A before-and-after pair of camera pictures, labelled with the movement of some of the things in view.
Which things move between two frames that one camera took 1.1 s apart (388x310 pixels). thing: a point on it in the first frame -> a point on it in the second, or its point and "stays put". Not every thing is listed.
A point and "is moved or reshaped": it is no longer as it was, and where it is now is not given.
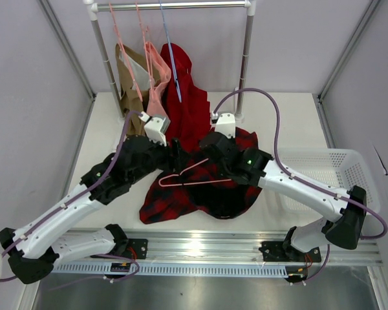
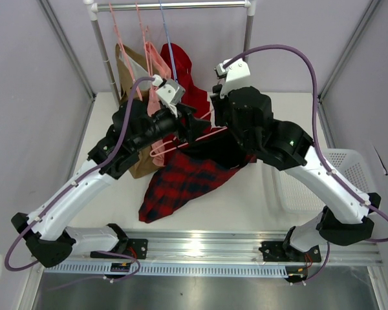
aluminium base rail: (228, 247) stays put
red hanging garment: (189, 120) stays put
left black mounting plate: (137, 248) stays put
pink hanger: (179, 174) is moved or reshaped
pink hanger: (125, 55) stays put
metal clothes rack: (92, 8) stays put
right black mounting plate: (280, 252) stays put
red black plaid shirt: (222, 178) is moved or reshaped
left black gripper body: (159, 157) -> (165, 123)
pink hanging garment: (161, 75) stays put
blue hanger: (174, 67) stays put
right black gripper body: (209, 144) -> (218, 110)
